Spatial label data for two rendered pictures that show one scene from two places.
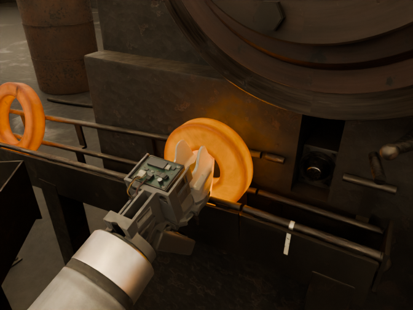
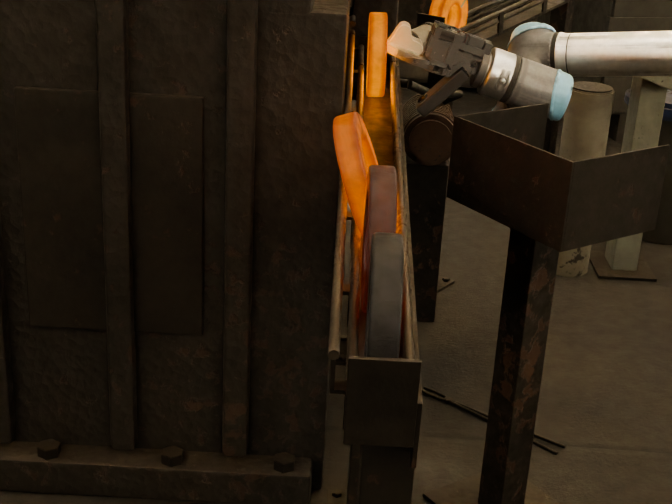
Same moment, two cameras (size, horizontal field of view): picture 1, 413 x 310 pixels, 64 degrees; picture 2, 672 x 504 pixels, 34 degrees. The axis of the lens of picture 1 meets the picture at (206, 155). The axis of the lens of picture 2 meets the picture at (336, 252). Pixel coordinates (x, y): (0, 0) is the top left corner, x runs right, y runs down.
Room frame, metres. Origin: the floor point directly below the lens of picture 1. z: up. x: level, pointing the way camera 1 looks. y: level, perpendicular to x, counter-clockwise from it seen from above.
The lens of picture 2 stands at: (1.50, 1.71, 1.17)
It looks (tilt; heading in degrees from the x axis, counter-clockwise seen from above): 22 degrees down; 240
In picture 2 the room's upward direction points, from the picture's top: 3 degrees clockwise
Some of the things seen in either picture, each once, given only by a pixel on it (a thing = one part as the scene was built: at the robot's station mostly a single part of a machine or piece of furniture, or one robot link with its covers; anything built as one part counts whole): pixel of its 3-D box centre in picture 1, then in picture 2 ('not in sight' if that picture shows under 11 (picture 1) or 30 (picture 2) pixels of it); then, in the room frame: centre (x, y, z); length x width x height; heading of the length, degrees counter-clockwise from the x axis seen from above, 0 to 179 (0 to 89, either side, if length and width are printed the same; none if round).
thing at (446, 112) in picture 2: not in sight; (421, 208); (0.10, -0.35, 0.27); 0.22 x 0.13 x 0.53; 60
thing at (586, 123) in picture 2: not in sight; (578, 180); (-0.43, -0.41, 0.26); 0.12 x 0.12 x 0.52
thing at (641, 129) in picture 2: not in sight; (636, 162); (-0.59, -0.36, 0.31); 0.24 x 0.16 x 0.62; 60
